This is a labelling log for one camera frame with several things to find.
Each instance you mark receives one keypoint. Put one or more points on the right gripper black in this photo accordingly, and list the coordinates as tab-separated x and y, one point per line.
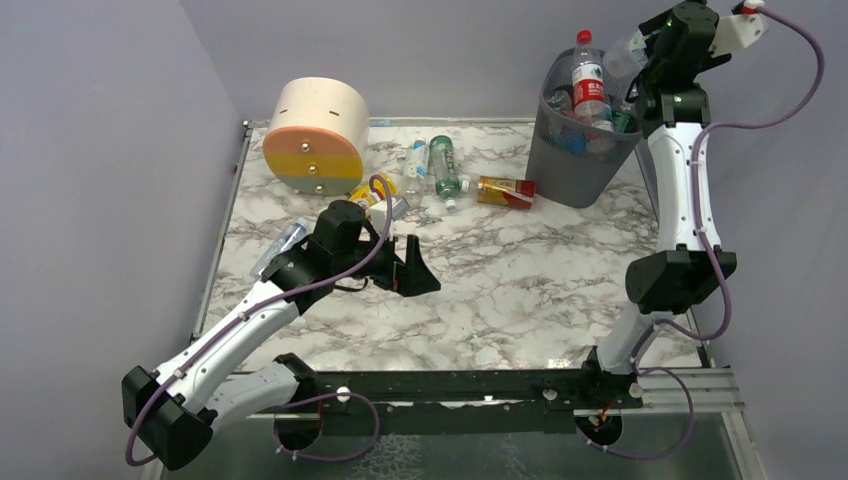
641	72

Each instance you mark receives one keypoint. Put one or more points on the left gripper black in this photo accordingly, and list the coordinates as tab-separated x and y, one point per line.
395	268

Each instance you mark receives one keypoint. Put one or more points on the green plastic bottle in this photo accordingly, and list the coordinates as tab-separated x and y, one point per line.
447	182

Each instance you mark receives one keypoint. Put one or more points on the clear bottle red label front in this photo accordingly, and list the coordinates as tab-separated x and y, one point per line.
589	99

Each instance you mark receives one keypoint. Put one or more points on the clear bottle white blue label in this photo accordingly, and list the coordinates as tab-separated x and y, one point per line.
414	172

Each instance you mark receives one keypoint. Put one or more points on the grey mesh waste bin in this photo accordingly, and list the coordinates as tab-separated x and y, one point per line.
570	161

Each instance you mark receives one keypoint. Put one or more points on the clear bottle small label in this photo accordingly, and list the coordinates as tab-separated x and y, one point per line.
627	57

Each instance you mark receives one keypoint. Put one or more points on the clear bottle dark green label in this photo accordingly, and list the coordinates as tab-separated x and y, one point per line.
625	119

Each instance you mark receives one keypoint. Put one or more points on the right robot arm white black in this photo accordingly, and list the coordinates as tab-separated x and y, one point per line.
689	262

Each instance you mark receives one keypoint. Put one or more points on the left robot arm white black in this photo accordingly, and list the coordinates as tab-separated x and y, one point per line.
176	408

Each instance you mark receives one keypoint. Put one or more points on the yellow drink bottle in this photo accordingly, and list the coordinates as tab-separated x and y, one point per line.
367	196

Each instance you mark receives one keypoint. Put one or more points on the clear bottle blue cap left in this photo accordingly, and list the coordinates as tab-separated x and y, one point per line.
289	236

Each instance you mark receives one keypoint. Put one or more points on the cream orange round drum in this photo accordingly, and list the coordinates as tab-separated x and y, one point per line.
316	140

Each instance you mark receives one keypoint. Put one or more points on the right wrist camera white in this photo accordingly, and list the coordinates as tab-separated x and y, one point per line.
745	26

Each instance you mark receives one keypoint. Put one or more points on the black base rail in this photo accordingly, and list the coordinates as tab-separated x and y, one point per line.
358	404

